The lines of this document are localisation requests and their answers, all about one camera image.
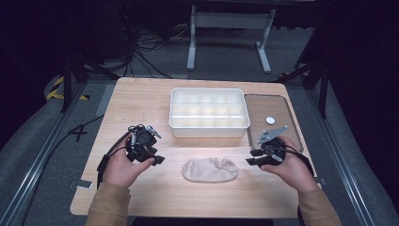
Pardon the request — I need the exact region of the yellow black floor tape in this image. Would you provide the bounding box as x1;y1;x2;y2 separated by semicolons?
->
45;75;90;102

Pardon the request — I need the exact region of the grey tape strip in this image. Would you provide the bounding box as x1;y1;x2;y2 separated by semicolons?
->
95;84;117;118

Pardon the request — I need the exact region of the white divided storage box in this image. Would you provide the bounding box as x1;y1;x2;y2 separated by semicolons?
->
168;87;251;138

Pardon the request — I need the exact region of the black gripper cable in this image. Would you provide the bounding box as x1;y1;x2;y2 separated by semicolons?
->
280;146;315;177
96;131;133;189

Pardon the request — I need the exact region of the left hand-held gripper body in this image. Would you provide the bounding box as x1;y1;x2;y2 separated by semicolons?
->
126;123;163;163

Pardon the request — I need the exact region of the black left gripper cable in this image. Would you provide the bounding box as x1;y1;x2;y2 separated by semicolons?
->
96;131;133;189

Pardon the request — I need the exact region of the bundle of black floor cables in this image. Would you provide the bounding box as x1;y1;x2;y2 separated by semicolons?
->
123;26;190;80

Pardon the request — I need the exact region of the beige sock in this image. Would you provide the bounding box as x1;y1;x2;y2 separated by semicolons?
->
182;156;240;184

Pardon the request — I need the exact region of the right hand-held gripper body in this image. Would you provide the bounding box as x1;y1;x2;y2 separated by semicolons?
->
256;125;290;164

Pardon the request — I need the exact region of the white tape piece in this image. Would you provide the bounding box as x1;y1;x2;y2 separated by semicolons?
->
69;179;94;190

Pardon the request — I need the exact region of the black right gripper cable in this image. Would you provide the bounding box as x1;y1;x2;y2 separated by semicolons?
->
280;146;315;177

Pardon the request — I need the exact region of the person's left hand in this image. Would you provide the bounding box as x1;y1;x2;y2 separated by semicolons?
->
102;134;156;189

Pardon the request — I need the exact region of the aluminium floor rail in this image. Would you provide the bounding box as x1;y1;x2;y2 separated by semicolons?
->
304;86;379;226
0;82;88;226

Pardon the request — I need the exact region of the white metal table frame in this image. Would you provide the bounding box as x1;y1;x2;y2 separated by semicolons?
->
185;4;278;75

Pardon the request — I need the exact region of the black metal stand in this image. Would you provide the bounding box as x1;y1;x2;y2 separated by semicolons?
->
60;51;120;114
277;58;331;120

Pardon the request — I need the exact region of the person's right hand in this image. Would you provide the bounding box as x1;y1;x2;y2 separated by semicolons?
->
260;135;320;193

